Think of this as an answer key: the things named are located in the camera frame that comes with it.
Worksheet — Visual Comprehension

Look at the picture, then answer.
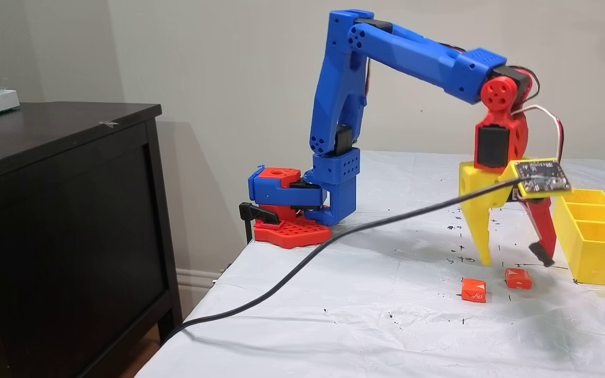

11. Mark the white baseboard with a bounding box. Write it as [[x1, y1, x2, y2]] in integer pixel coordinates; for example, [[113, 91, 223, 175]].
[[175, 268, 227, 310]]

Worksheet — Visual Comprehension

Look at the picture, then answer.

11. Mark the orange candy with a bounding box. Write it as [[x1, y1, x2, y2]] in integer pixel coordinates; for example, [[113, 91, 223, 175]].
[[505, 268, 533, 290], [461, 278, 487, 303]]

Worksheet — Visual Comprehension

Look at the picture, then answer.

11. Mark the white plastic table cover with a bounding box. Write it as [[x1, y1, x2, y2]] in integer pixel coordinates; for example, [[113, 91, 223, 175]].
[[148, 151, 605, 378]]

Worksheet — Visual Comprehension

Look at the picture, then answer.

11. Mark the black table clamp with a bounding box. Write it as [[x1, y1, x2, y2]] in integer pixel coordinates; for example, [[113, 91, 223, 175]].
[[238, 202, 282, 245]]

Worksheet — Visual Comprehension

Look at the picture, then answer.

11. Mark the black camera cable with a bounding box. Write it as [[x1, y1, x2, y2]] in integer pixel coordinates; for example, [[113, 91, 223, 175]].
[[162, 178, 521, 343]]

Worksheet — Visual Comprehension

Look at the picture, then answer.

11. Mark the camera board on yellow mount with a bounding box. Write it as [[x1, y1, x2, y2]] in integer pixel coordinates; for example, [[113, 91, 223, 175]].
[[502, 159, 572, 200]]

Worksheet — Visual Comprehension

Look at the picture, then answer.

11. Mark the yellow three-compartment box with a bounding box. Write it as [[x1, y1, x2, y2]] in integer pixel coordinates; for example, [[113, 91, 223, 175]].
[[552, 188, 605, 288]]

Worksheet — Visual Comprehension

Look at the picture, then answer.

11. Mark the black wooden cabinet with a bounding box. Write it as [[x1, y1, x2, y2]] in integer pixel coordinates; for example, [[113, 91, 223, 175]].
[[0, 102, 183, 378]]

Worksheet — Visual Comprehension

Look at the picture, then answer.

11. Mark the looped gripper servo wire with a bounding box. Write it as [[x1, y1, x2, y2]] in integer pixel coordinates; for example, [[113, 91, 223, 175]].
[[510, 104, 565, 163]]

